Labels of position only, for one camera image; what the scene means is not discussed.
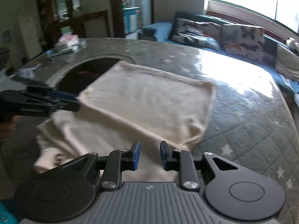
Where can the dark wooden display cabinet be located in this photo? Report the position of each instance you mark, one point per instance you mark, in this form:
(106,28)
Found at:
(98,23)

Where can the cream knit garment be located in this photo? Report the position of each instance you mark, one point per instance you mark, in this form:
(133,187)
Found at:
(140,102)

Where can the clear plastic wrapper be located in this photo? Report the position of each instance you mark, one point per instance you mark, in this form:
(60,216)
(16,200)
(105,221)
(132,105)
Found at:
(29,71)

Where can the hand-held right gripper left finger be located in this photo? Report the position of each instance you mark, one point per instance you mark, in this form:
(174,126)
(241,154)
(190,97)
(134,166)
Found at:
(135,156)

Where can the square butterfly print pillow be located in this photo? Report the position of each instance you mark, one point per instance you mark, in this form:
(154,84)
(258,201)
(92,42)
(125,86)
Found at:
(243,40)

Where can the teal plastic object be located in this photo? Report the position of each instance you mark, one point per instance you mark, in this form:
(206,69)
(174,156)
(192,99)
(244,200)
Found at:
(7,213)

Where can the blue corner sofa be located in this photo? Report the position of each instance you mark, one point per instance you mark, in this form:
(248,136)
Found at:
(186,16)

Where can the pink tissue pack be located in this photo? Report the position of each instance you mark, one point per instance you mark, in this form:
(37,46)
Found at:
(69,40)

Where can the grey quilted star tablecloth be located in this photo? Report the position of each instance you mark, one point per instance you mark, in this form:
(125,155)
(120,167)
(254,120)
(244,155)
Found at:
(245,126)

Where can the grey pillow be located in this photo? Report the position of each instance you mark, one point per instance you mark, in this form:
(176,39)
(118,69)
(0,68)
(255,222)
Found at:
(287,60)

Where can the long butterfly print pillow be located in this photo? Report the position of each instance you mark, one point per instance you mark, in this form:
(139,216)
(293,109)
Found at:
(196,33)

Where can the flat blue packet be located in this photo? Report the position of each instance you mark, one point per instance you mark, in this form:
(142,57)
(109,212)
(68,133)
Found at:
(58,52)

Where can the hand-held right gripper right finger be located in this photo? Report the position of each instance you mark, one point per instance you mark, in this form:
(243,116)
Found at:
(164,156)

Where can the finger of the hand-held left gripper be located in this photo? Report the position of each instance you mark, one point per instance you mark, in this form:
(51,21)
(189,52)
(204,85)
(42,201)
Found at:
(63,95)
(65,106)

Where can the teal and white cabinet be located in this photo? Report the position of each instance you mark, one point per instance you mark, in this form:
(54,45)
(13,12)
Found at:
(131,19)

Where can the panda plush toy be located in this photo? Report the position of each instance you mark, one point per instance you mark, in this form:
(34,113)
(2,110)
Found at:
(292,42)

